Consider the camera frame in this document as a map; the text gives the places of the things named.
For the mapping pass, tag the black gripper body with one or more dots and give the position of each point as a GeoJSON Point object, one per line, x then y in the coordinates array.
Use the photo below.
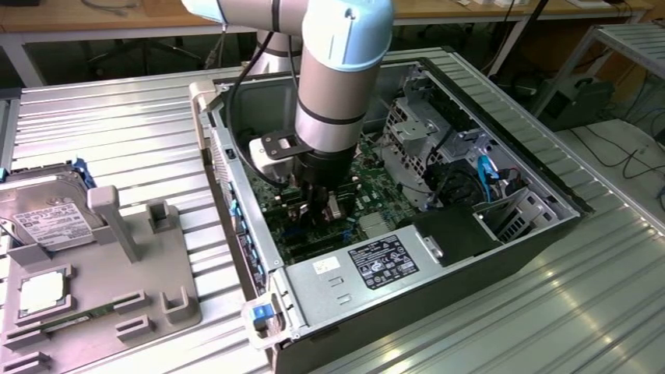
{"type": "Point", "coordinates": [327, 169]}

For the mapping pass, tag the green graphics card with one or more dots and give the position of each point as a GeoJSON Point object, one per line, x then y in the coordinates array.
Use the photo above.
{"type": "Point", "coordinates": [340, 206]}

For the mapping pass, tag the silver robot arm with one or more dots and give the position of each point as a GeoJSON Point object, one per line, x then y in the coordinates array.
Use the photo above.
{"type": "Point", "coordinates": [332, 97]}

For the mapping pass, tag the black expansion slot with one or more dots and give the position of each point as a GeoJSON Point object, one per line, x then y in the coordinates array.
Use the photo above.
{"type": "Point", "coordinates": [318, 252]}

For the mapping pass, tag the green motherboard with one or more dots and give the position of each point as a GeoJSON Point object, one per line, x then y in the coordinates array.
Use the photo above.
{"type": "Point", "coordinates": [384, 187]}

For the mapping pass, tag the silver chipset heatsink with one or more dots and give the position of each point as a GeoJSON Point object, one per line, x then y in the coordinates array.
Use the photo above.
{"type": "Point", "coordinates": [375, 228]}

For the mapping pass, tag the silver metal disk bay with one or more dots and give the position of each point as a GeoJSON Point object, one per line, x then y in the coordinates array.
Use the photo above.
{"type": "Point", "coordinates": [411, 132]}

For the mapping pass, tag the silver power supply unit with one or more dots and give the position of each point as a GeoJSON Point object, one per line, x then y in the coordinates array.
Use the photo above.
{"type": "Point", "coordinates": [332, 296]}

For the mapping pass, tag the blue case latch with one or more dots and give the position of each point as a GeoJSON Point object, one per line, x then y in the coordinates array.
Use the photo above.
{"type": "Point", "coordinates": [263, 311]}

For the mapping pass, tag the open black PC case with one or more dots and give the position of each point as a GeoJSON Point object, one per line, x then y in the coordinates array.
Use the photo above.
{"type": "Point", "coordinates": [520, 272]}

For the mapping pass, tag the grey parts rack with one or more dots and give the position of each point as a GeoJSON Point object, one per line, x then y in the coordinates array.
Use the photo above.
{"type": "Point", "coordinates": [104, 272]}

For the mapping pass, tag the black chair base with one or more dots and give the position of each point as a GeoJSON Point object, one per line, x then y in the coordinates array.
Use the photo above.
{"type": "Point", "coordinates": [151, 48]}

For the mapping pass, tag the silver hard disk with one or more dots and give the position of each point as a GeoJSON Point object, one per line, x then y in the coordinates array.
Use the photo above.
{"type": "Point", "coordinates": [52, 222]}

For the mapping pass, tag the grey box on floor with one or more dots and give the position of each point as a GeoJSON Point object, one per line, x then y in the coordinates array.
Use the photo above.
{"type": "Point", "coordinates": [587, 97]}

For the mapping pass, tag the green RAM stick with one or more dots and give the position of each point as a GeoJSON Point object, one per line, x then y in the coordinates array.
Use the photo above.
{"type": "Point", "coordinates": [67, 321]}

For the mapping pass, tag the silver CPU chip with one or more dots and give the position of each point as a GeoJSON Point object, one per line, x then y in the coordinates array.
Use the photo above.
{"type": "Point", "coordinates": [44, 290]}

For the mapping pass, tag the wooden desk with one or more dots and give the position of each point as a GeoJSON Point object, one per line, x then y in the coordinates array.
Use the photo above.
{"type": "Point", "coordinates": [104, 19]}

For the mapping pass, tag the metal slatted side table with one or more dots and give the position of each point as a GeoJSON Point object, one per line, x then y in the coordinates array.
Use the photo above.
{"type": "Point", "coordinates": [633, 43]}

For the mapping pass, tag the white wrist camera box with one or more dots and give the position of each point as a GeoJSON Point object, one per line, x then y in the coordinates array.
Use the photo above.
{"type": "Point", "coordinates": [270, 163]}

